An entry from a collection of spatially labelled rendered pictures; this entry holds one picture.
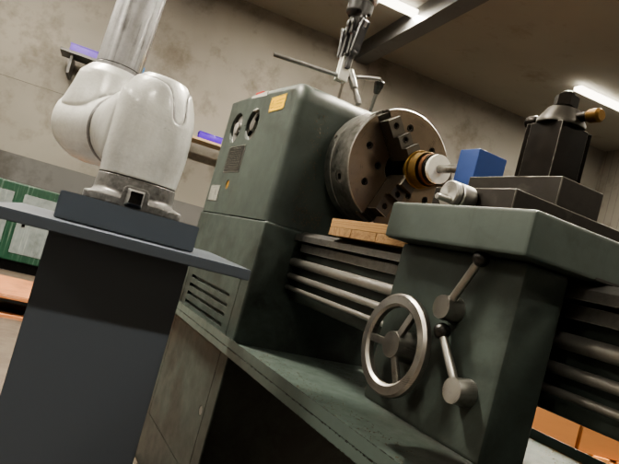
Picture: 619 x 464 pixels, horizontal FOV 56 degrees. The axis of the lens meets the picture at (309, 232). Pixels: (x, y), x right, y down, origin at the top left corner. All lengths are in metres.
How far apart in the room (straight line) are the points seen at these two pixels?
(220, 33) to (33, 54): 2.29
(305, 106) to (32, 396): 0.94
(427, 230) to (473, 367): 0.21
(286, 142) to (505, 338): 0.94
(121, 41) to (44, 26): 6.64
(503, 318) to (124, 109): 0.78
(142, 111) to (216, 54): 6.93
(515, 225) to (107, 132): 0.79
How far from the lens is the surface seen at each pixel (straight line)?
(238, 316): 1.53
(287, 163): 1.54
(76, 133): 1.32
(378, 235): 1.20
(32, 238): 5.81
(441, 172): 1.39
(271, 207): 1.53
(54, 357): 1.14
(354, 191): 1.45
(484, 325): 0.82
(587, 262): 0.82
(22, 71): 7.92
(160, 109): 1.17
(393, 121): 1.47
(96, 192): 1.14
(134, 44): 1.40
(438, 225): 0.86
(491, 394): 0.80
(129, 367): 1.14
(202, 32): 8.12
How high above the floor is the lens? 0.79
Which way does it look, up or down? 3 degrees up
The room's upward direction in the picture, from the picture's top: 15 degrees clockwise
